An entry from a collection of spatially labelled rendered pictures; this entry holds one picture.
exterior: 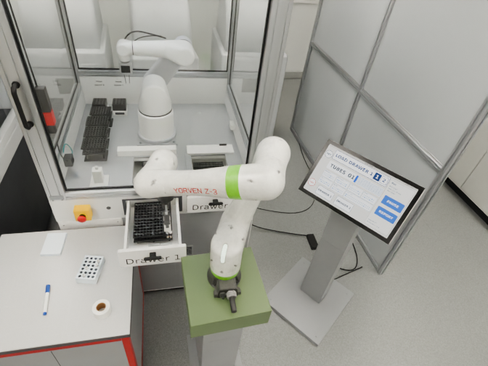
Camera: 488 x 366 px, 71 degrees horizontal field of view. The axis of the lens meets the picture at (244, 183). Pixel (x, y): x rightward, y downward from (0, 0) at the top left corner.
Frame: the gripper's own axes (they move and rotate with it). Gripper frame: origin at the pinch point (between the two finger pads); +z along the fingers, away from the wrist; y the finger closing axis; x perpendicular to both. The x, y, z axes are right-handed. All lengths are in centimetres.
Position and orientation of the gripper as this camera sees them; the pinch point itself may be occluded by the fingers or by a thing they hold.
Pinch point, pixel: (167, 224)
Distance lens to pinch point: 159.8
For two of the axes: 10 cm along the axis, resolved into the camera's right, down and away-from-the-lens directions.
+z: -1.0, 7.6, 6.4
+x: 9.8, -0.5, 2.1
